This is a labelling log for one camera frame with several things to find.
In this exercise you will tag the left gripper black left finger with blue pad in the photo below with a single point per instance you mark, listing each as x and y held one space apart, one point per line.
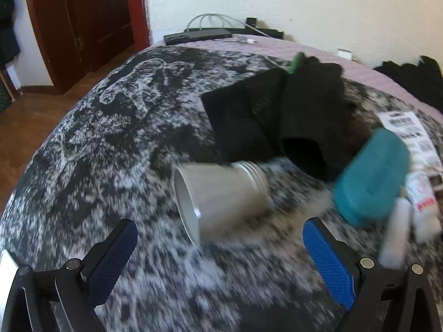
79 286

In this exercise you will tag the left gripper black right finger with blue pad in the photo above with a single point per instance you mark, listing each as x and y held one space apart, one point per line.
374 298

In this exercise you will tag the white LED corn bulb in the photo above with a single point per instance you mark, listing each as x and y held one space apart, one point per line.
395 243

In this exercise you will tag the white pill bottle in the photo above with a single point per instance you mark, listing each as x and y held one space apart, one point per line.
425 218

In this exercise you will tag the teal glasses case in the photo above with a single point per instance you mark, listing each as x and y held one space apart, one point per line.
366 190

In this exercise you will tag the beige ribbed plastic cup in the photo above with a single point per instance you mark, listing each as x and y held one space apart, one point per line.
212 199

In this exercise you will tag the black glove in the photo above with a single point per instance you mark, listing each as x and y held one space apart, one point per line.
320 129
245 116

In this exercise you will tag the white barcode packaging card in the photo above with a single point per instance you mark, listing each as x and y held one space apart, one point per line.
424 155

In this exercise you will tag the pink quilted bedsheet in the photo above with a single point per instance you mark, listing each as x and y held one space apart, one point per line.
357 77

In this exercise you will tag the black clothing pile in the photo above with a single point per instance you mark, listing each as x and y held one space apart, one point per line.
423 80

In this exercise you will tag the small white charger plug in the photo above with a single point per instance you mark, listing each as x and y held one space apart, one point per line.
345 54

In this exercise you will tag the dark red wooden door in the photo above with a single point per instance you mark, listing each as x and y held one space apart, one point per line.
76 37

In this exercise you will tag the black phone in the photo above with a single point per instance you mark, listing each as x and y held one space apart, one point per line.
197 35

